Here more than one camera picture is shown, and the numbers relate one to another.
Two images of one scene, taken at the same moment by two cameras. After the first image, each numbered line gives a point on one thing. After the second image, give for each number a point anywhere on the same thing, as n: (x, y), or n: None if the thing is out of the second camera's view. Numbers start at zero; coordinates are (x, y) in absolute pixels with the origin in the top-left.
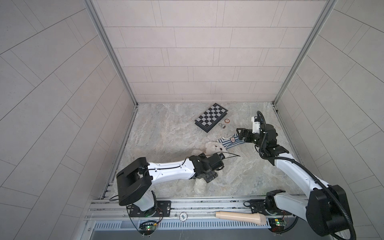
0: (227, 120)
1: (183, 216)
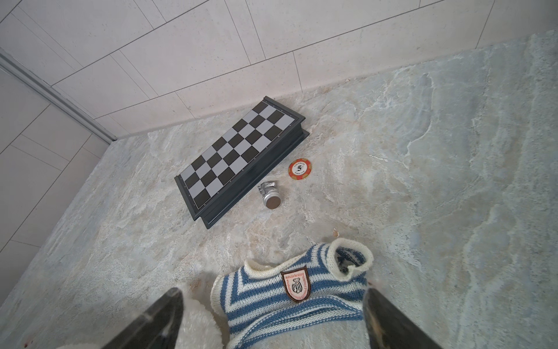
0: (299, 169)
1: None
